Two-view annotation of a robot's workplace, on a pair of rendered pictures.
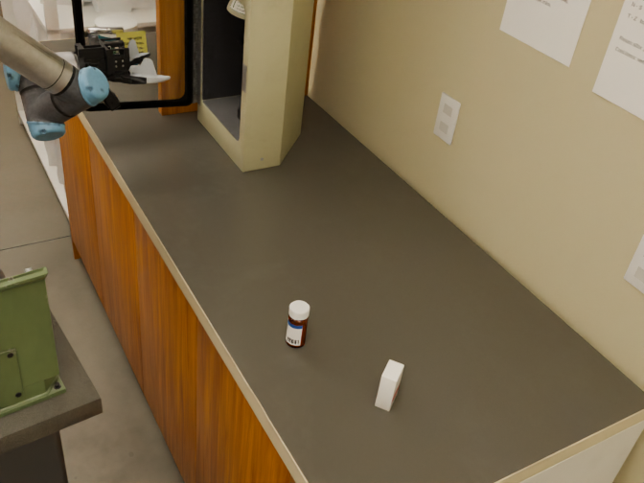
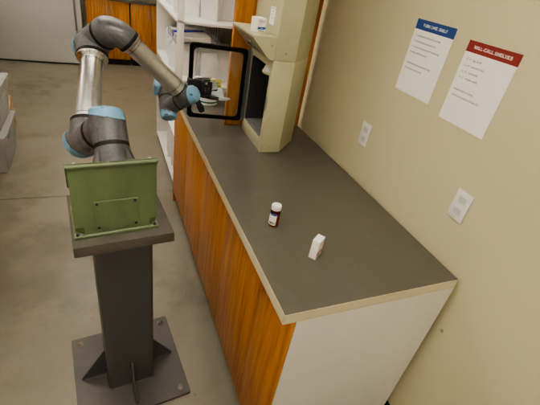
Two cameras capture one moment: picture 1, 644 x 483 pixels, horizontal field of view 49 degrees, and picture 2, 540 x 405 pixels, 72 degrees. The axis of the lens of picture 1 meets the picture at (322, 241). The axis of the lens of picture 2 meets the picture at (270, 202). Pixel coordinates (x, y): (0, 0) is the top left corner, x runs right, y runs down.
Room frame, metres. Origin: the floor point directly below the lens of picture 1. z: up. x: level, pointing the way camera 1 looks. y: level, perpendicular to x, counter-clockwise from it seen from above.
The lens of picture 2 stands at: (-0.18, -0.09, 1.79)
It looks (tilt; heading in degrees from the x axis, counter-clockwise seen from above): 32 degrees down; 7
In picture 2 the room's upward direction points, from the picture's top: 11 degrees clockwise
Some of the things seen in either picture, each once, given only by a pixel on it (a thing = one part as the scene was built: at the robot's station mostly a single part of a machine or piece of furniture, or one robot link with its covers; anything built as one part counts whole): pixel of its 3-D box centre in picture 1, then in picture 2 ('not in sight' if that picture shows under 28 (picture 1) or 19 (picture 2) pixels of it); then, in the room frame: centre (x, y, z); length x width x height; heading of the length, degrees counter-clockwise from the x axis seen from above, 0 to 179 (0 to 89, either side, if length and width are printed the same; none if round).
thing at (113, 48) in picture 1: (103, 61); (198, 87); (1.55, 0.57, 1.22); 0.12 x 0.08 x 0.09; 124
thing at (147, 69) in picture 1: (149, 69); (220, 93); (1.55, 0.46, 1.22); 0.09 x 0.03 x 0.06; 88
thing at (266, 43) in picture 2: not in sight; (252, 40); (1.71, 0.37, 1.46); 0.32 x 0.11 x 0.10; 34
